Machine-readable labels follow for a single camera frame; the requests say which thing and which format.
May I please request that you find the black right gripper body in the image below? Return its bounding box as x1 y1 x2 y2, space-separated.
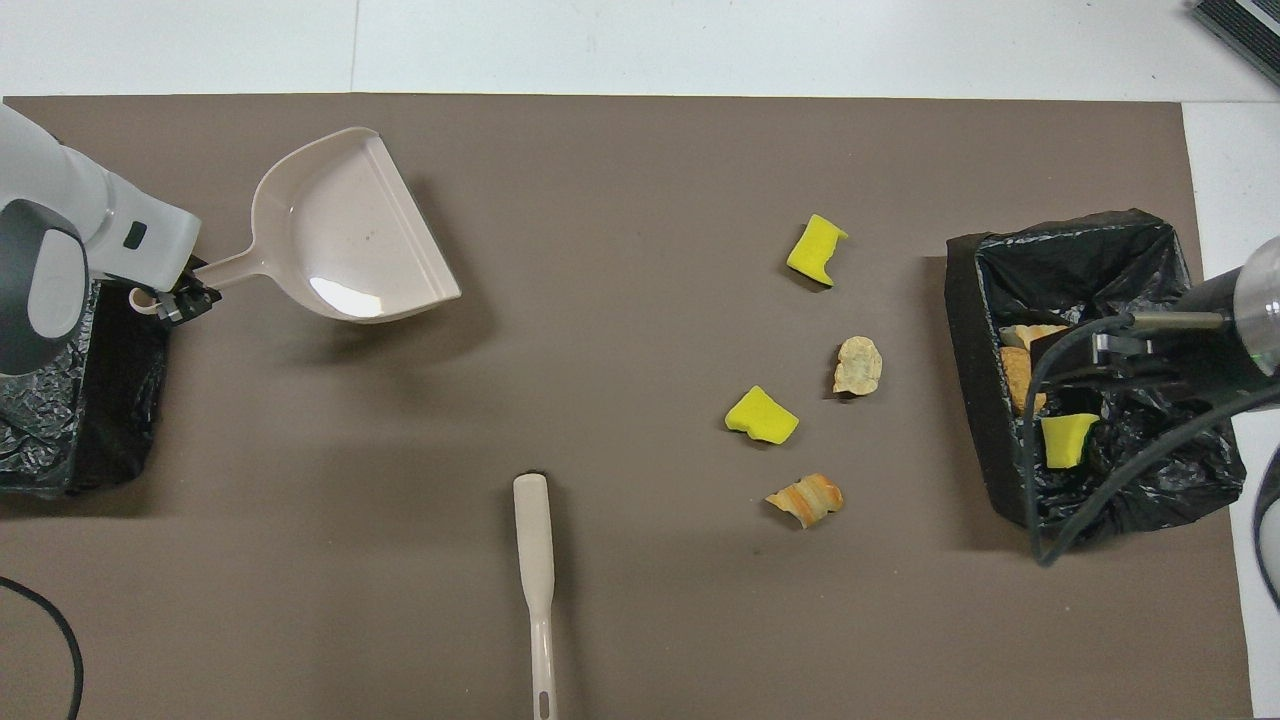
1175 267 1253 394

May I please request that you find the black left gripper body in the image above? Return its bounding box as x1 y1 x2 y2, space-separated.
150 255 215 298

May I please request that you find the large striped croissant piece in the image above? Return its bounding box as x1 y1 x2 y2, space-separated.
998 322 1071 353

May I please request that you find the brown bread roll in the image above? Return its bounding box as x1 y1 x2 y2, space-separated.
1000 346 1048 416

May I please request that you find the yellow sponge piece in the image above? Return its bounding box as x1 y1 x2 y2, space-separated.
786 214 849 288
1040 412 1101 470
725 385 801 446

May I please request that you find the beige plastic dustpan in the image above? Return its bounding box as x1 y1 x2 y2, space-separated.
128 126 463 323

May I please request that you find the pale bread chunk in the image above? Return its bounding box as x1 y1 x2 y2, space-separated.
832 336 883 395

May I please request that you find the small striped croissant piece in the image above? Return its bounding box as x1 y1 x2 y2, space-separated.
765 473 844 529

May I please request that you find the beige hand brush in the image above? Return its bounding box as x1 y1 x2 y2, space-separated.
512 471 558 720

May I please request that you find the black bag lined bin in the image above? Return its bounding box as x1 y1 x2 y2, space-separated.
0 280 173 499
945 208 1247 544

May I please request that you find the dark grey ribbed device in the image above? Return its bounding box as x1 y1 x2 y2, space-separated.
1188 0 1280 89

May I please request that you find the brown table mat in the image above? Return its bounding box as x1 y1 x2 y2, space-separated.
0 94 1253 720

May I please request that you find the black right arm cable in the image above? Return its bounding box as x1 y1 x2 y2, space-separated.
1020 310 1280 569

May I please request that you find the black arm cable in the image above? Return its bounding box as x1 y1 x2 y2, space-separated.
1020 310 1280 569
0 575 84 720

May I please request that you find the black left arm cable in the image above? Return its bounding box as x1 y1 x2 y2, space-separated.
0 575 84 720

